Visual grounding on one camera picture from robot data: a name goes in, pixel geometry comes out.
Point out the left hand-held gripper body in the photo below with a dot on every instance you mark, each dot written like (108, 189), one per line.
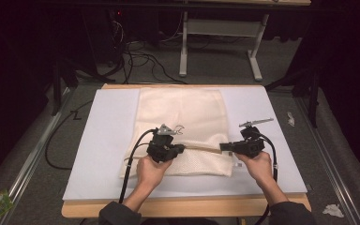
(161, 148)

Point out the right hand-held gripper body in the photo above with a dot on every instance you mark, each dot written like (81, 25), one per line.
(253, 145)

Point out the cream mesh laundry bag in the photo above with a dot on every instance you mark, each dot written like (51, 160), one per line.
(184, 109)

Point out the person's right hand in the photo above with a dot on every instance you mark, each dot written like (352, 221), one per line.
(259, 168)

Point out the person's left hand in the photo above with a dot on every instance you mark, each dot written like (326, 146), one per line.
(151, 173)

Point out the small white paper scrap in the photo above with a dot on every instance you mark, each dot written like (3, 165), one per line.
(291, 119)

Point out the white table mat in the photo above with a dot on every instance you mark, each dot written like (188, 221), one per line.
(112, 125)

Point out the black metal stand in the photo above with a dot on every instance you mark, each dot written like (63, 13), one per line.
(57, 84)
(314, 93)

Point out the crumpled white tissue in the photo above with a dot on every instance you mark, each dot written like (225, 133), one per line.
(333, 211)

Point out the aluminium floor rail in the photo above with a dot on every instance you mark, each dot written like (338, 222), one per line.
(328, 159)
(31, 159)

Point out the white metal desk frame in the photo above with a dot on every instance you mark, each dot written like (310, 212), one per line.
(222, 28)

